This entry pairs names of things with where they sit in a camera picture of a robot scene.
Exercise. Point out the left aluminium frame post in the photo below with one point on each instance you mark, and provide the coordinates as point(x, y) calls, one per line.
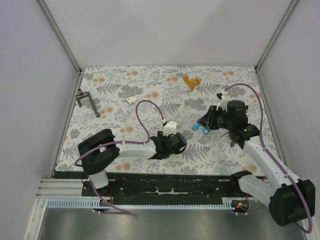
point(58, 33)

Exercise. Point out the floral patterned mat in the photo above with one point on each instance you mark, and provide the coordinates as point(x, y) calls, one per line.
point(168, 120)

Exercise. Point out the dark metal faucet left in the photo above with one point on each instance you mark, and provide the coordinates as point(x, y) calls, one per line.
point(86, 96)

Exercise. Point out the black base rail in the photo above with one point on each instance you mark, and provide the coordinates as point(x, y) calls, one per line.
point(170, 189)

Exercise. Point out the blue plastic faucet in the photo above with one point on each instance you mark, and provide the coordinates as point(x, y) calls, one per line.
point(198, 126)

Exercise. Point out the aluminium frame post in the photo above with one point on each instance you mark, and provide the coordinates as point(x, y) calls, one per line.
point(58, 33)
point(278, 30)

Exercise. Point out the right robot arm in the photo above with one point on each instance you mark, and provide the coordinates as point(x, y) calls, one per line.
point(289, 198)

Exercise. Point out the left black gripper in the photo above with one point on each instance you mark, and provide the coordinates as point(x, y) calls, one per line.
point(160, 135)

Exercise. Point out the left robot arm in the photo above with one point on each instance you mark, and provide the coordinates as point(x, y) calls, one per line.
point(101, 149)

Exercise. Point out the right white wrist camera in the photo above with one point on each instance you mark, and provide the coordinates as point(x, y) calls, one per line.
point(224, 98)

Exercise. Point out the right aluminium frame post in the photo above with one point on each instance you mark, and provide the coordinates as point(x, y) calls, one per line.
point(278, 30)

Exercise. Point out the orange plastic faucet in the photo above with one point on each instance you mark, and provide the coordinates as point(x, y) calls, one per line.
point(192, 83)

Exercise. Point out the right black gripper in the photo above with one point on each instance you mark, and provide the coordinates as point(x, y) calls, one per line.
point(208, 120)

